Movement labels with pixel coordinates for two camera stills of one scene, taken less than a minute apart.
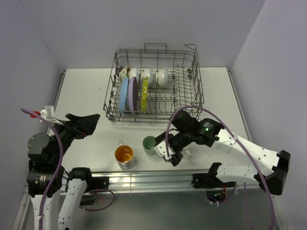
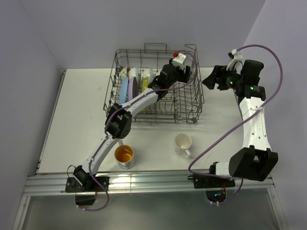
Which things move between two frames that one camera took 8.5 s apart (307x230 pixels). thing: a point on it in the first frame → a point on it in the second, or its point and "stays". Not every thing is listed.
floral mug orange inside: x=123 y=155 stays
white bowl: x=134 y=72 stays
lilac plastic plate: x=133 y=94 stays
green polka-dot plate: x=144 y=92 stays
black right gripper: x=177 y=158 → x=219 y=72
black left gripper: x=80 y=126 → x=183 y=78
